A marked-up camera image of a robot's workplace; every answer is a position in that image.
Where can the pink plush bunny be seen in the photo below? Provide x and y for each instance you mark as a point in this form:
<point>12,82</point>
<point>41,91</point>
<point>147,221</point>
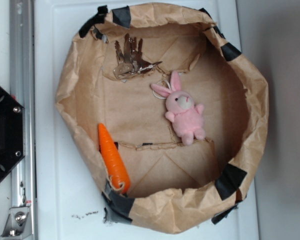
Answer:
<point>185,116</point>

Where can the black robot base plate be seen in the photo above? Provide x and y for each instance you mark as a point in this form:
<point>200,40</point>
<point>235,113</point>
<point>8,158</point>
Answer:
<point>11,133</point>

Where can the silver corner bracket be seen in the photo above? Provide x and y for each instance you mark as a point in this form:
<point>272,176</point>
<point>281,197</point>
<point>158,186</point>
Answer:
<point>18,224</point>

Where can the aluminium extrusion rail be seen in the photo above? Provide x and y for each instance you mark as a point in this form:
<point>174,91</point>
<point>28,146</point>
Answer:
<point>22,86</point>

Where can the orange plastic carrot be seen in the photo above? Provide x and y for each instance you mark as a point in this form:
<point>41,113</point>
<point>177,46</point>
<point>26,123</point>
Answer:
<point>117,172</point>

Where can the silver keys bunch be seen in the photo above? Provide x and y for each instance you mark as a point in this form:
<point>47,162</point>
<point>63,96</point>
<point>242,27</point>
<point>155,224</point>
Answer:
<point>130,61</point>

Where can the brown paper bag bin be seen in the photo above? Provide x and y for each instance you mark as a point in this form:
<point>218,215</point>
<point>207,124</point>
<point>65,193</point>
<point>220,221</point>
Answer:
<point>173,187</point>

